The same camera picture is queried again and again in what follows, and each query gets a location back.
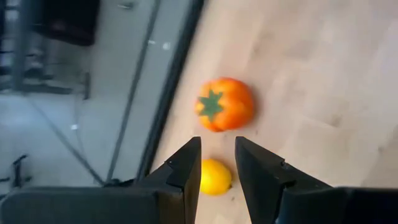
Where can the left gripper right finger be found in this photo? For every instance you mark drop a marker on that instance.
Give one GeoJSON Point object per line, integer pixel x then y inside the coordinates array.
{"type": "Point", "coordinates": [261, 186]}

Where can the black box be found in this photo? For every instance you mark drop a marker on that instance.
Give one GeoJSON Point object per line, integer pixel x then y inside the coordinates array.
{"type": "Point", "coordinates": [68, 25]}

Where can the black metal table frame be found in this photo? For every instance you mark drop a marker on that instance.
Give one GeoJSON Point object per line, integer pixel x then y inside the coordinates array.
{"type": "Point", "coordinates": [170, 93]}

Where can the orange tomato green stem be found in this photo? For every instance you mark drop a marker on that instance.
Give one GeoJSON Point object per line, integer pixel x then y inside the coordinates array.
{"type": "Point", "coordinates": [230, 104]}

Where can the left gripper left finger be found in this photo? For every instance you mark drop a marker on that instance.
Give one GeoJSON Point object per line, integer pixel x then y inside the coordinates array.
{"type": "Point", "coordinates": [180, 186]}

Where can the black metal shelf rack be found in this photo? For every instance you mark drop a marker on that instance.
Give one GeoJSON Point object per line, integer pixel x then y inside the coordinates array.
{"type": "Point", "coordinates": [18, 46]}

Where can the yellow lemon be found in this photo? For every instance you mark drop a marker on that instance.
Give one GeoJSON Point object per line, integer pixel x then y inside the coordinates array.
{"type": "Point", "coordinates": [215, 177]}

